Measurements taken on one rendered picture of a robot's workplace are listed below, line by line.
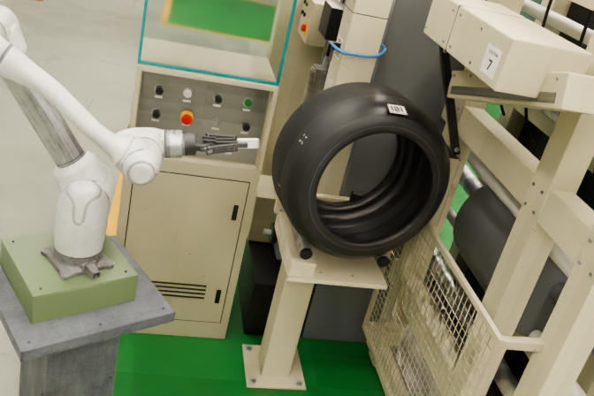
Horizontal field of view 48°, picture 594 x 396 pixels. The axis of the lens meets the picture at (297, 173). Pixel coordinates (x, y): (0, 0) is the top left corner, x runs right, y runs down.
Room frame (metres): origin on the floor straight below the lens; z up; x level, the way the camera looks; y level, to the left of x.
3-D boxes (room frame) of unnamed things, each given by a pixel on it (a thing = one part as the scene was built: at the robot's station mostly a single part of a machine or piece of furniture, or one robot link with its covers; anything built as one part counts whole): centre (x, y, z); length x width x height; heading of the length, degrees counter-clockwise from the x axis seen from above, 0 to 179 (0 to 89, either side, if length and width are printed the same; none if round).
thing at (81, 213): (1.81, 0.64, 0.92); 0.18 x 0.16 x 0.22; 13
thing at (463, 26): (2.09, -0.51, 1.71); 0.61 x 0.25 x 0.15; 15
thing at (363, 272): (2.14, -0.19, 0.80); 0.37 x 0.36 x 0.02; 105
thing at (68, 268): (1.79, 0.62, 0.78); 0.22 x 0.18 x 0.06; 48
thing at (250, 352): (2.38, -0.10, 0.01); 0.27 x 0.27 x 0.02; 15
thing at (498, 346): (2.00, -0.56, 0.65); 0.90 x 0.02 x 0.70; 15
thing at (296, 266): (2.10, -0.05, 0.84); 0.36 x 0.09 x 0.06; 15
